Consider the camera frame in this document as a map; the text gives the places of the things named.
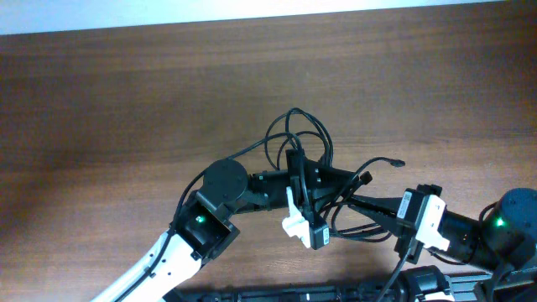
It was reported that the black USB cable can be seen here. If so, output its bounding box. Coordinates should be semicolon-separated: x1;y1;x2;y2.
263;107;407;244

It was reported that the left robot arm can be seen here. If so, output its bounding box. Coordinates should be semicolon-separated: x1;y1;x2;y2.
95;150;351;301

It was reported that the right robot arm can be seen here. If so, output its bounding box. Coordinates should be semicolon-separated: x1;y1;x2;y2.
349;185;536;301

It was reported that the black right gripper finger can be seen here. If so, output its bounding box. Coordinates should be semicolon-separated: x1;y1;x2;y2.
358;208;403;238
347;195;402;216

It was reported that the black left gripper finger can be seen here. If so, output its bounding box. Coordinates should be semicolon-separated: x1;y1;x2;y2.
305;159;353;185
312;180;361;210

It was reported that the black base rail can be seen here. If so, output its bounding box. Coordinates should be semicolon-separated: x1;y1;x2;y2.
162;266;491;302

